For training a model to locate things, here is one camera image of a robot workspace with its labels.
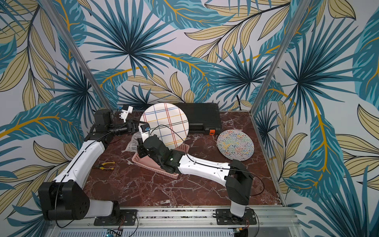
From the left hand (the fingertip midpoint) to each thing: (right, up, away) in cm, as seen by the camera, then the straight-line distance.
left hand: (146, 125), depth 73 cm
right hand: (-3, -6, -3) cm, 7 cm away
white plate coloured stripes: (+11, +2, +3) cm, 12 cm away
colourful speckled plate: (+53, -13, +28) cm, 61 cm away
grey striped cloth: (-4, -9, -6) cm, 11 cm away
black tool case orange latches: (+33, +6, +44) cm, 55 cm away
